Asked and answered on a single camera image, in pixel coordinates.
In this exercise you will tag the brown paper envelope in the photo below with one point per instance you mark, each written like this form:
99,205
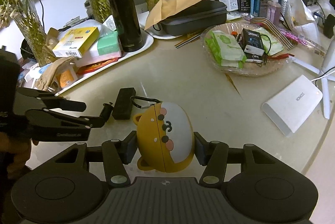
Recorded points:
166,8

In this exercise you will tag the white phone gimbal tripod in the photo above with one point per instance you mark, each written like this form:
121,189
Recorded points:
325,74

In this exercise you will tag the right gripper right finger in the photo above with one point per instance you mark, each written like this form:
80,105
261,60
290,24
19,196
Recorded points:
213,156

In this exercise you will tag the glass vase with stems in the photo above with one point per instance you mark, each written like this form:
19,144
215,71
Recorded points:
24,14

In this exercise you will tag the yellow dog earbud case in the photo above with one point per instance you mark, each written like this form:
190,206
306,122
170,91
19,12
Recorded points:
165,138

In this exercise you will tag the white serving tray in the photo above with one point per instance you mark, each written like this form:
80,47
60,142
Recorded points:
148,42

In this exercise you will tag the black thermos bottle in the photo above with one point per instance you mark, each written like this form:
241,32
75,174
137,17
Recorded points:
127,25

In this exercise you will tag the yellow white box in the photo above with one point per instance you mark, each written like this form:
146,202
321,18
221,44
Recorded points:
76,42

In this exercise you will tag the small black cylinder plug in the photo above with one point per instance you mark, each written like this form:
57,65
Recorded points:
106,111

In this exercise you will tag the green tissue pack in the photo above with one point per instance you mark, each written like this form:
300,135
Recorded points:
106,45

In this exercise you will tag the glass snack dish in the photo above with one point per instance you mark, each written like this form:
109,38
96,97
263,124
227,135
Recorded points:
245,49

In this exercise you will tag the black zip case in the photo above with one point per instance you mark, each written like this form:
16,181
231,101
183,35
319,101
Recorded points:
198,17

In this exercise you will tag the white power bank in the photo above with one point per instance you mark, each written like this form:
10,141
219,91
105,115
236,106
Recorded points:
290,108

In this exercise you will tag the tan drawstring pouch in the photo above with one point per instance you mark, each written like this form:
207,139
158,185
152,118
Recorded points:
47,77

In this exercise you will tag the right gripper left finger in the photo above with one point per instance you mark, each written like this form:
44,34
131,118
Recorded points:
116,154

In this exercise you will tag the small black rectangular box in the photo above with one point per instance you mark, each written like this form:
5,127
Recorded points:
123,105

